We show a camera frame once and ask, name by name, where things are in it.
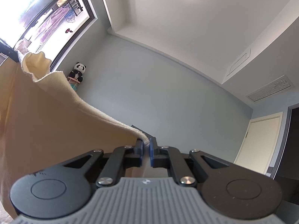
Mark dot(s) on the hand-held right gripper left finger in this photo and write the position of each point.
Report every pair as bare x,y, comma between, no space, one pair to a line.
140,151

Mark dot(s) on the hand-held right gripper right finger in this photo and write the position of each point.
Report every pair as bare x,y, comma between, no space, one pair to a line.
152,154

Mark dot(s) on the cream knit sweater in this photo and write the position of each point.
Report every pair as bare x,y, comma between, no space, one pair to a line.
58,121

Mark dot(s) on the blue clothes hangers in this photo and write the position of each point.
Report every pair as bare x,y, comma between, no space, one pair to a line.
71,16

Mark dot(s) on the panda plush toy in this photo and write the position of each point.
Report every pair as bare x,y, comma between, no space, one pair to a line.
79,71

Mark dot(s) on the cream door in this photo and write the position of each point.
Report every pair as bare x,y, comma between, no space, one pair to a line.
257,142

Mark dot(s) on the ceiling access panel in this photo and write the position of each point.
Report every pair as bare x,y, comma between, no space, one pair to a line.
238,63

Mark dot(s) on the white air vent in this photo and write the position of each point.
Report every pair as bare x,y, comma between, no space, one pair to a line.
269,88

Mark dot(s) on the pink pajamas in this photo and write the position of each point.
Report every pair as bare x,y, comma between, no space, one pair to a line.
53,21

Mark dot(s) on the window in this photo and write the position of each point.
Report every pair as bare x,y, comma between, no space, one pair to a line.
35,4

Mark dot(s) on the grey wall outlet panel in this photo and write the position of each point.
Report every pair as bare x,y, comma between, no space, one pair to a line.
136,127

